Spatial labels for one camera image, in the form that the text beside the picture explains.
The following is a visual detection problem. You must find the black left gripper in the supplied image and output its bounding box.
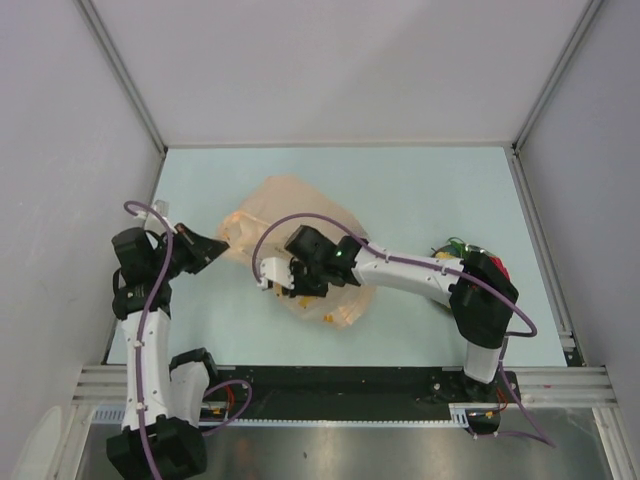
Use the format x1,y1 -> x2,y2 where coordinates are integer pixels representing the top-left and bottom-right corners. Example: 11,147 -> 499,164
150,223 -> 229,280

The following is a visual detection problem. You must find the banana print plastic bag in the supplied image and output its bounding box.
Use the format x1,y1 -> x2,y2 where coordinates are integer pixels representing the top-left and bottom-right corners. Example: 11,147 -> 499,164
215,173 -> 375,331

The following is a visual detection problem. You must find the yellow fake lemon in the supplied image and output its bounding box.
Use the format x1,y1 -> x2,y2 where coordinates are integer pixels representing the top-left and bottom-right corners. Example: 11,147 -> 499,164
433,251 -> 458,260

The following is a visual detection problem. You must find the red fake dragon fruit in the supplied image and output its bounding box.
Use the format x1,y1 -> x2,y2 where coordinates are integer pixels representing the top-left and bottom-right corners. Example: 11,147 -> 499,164
447,237 -> 511,279

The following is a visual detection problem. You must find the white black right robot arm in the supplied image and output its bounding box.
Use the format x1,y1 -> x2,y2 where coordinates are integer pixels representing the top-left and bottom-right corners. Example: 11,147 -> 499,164
284,225 -> 519,401

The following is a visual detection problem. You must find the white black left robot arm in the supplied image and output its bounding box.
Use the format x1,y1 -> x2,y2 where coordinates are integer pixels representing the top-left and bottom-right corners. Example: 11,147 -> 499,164
106,223 -> 229,479

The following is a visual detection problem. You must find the teal floral ceramic plate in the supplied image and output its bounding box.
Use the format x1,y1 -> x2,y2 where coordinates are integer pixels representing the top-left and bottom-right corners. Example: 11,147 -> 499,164
428,242 -> 481,316

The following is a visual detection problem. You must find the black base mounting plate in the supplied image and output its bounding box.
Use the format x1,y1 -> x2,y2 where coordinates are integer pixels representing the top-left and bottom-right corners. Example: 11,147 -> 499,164
197,363 -> 520,433

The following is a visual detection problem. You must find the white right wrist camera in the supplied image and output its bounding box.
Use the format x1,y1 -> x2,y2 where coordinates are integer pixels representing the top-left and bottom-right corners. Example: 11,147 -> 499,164
258,257 -> 294,290

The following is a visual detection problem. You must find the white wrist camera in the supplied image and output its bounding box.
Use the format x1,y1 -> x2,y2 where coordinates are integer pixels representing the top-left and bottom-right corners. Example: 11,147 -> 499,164
258,257 -> 294,290
144,200 -> 174,234

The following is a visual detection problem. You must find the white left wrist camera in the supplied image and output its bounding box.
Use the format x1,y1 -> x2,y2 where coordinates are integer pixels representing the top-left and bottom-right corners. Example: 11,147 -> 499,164
144,200 -> 174,234

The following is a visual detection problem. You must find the white slotted cable duct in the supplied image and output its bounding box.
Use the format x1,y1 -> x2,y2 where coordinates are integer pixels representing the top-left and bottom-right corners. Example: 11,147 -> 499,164
91,404 -> 469,429

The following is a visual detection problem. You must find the aluminium left corner post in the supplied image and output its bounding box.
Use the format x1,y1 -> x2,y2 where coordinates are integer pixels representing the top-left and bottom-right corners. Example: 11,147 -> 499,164
72,0 -> 169,154

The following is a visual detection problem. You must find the aluminium corner post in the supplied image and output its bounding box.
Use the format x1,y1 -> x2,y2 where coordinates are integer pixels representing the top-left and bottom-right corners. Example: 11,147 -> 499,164
72,0 -> 169,154
512,0 -> 606,151

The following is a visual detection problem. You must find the aluminium front frame rail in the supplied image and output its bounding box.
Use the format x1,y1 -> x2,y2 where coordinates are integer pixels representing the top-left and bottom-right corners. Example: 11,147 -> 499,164
72,365 -> 618,408

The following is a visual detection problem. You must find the aluminium right corner post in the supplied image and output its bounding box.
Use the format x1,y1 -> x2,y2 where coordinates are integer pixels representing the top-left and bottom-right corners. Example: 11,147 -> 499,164
512,0 -> 606,151

